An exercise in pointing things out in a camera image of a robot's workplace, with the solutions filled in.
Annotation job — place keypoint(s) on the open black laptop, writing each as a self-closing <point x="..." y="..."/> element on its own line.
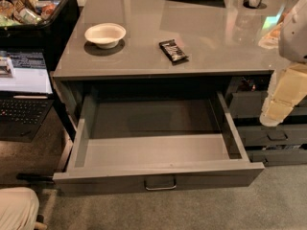
<point x="26" y="95"/>

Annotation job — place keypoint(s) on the white bowl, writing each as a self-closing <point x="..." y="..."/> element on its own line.
<point x="106" y="35"/>

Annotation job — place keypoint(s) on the chip bags in drawer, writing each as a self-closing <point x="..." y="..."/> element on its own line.
<point x="246" y="84"/>

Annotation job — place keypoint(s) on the snack packets in bin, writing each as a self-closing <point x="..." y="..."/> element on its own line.
<point x="26" y="12"/>

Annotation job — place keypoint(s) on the black stand foot bar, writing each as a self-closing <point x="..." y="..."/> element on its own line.
<point x="32" y="177"/>

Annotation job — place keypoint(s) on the black storage bin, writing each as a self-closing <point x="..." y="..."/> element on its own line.
<point x="49" y="37"/>

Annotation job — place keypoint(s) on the grey cabinet frame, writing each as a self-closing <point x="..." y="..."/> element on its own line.
<point x="219" y="38"/>

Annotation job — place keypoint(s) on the black snack bar wrapper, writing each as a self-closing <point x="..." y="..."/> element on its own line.
<point x="172" y="51"/>

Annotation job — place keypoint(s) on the clear jar of snacks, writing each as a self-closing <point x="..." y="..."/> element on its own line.
<point x="270" y="39"/>

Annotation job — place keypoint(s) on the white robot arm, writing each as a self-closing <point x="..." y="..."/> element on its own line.
<point x="292" y="43"/>

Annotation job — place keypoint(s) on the metal drawer handle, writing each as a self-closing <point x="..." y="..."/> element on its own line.
<point x="160" y="183"/>

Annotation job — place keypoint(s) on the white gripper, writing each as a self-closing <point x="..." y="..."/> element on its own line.
<point x="294" y="37"/>

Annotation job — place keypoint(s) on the grey right bottom drawer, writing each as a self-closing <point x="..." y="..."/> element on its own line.
<point x="278" y="157"/>

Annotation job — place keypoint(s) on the person's beige trouser knee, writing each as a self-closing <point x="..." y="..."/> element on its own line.
<point x="18" y="208"/>

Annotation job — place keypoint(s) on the grey right top drawer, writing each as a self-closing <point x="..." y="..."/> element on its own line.
<point x="248" y="104"/>

